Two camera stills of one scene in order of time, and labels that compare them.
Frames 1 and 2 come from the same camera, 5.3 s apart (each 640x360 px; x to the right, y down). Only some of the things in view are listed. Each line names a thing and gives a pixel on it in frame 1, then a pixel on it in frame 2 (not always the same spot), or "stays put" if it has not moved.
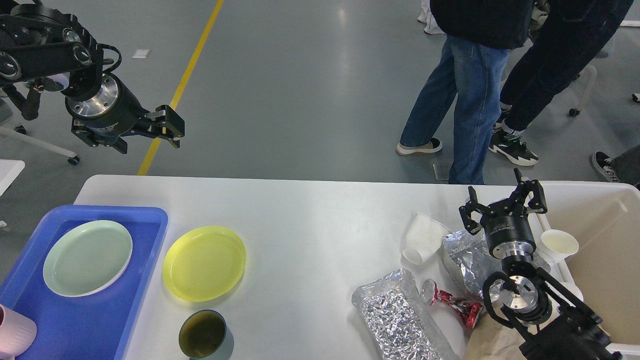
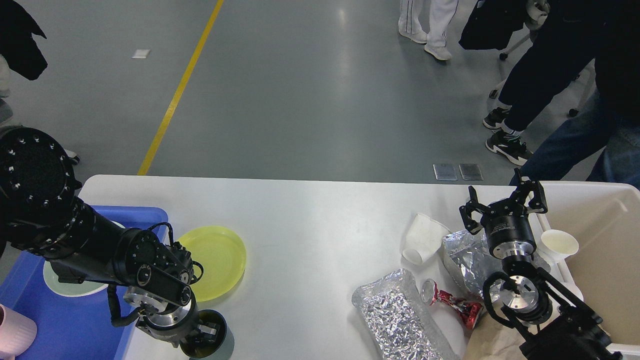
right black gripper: [507, 226] stays put
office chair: [26, 97] to [6, 113]
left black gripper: [103, 120] to [172, 325]
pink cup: [17, 333] stays put
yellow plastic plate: [203, 263] stays put
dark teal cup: [205, 335] stays put
